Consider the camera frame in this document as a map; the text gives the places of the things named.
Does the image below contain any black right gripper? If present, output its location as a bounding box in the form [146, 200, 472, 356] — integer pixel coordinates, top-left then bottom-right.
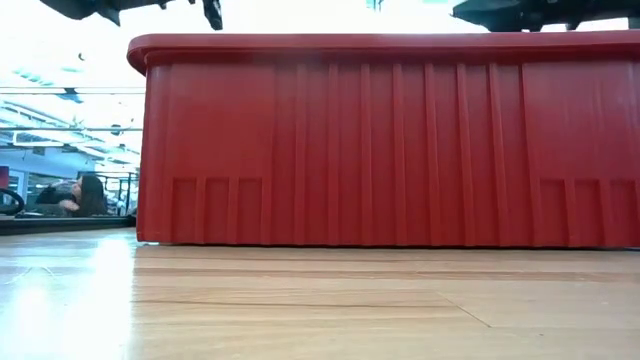
[452, 0, 640, 32]

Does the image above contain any red plastic ribbed bin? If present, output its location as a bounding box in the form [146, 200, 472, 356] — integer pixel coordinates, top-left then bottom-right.
[126, 29, 640, 250]

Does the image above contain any black metal railing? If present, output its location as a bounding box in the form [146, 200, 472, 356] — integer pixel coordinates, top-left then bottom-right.
[94, 171, 140, 217]

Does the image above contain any person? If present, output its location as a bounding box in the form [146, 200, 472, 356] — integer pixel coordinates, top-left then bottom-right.
[34, 173, 109, 219]

